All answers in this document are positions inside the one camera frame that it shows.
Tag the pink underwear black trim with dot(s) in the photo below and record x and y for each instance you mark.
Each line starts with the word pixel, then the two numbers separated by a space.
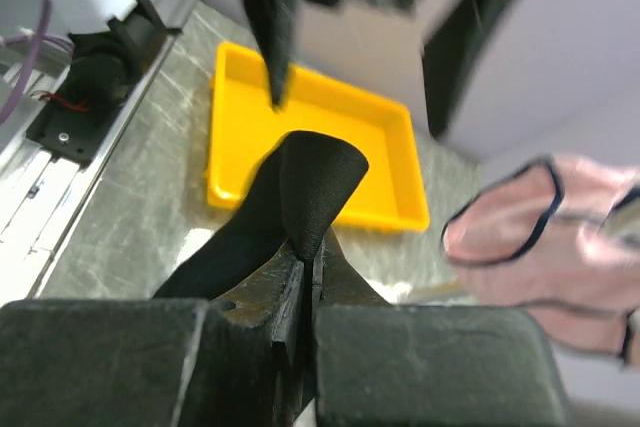
pixel 536 240

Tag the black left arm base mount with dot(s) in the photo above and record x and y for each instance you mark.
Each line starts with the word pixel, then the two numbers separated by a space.
pixel 104 71

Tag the yellow plastic tray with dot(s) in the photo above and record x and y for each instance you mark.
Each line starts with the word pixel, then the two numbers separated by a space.
pixel 245 129

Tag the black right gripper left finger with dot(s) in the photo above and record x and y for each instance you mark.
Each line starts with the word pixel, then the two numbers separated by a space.
pixel 168 362

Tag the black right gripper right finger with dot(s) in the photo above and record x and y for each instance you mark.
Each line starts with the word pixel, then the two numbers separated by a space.
pixel 379 364

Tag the aluminium table edge rail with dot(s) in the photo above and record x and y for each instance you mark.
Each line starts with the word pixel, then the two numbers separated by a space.
pixel 51 159

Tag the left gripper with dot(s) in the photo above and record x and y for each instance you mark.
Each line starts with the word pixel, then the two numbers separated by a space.
pixel 465 22

